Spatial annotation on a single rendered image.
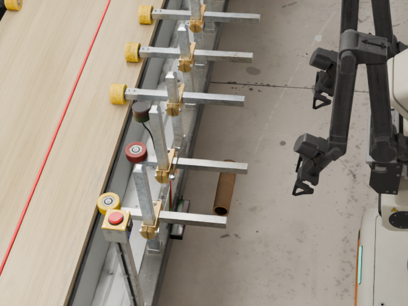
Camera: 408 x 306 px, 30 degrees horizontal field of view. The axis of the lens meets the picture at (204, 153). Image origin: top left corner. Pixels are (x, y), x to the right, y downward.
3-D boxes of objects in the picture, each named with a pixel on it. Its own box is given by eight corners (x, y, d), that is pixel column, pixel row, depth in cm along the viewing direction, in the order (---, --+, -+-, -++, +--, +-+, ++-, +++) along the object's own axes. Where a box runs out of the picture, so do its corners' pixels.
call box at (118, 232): (133, 226, 228) (130, 210, 223) (128, 245, 224) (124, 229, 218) (111, 224, 229) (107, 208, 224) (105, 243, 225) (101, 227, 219)
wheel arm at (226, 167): (248, 169, 283) (248, 161, 279) (247, 176, 280) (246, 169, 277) (134, 160, 290) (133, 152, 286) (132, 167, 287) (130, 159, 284)
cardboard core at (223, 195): (237, 159, 385) (228, 206, 366) (237, 170, 391) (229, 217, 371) (221, 158, 386) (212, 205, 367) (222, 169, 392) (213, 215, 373)
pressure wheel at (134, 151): (152, 161, 292) (148, 141, 283) (147, 177, 287) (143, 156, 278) (132, 159, 293) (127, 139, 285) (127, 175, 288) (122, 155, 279)
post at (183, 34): (197, 111, 330) (187, 23, 295) (195, 116, 328) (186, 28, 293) (189, 110, 331) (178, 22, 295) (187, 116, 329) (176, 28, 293)
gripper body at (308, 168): (297, 179, 244) (309, 167, 239) (301, 155, 251) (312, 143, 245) (315, 187, 246) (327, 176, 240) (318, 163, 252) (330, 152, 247)
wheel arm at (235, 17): (260, 19, 324) (260, 12, 322) (258, 24, 322) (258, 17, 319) (146, 13, 332) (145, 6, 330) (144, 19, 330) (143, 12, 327)
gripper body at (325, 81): (316, 91, 273) (325, 78, 267) (318, 73, 279) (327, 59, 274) (332, 98, 273) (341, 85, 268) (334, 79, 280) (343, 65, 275)
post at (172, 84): (187, 156, 315) (176, 70, 280) (185, 163, 313) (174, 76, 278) (178, 156, 316) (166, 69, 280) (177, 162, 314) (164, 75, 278)
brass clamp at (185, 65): (198, 51, 314) (197, 42, 311) (192, 73, 306) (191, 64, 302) (183, 50, 315) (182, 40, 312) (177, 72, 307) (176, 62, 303)
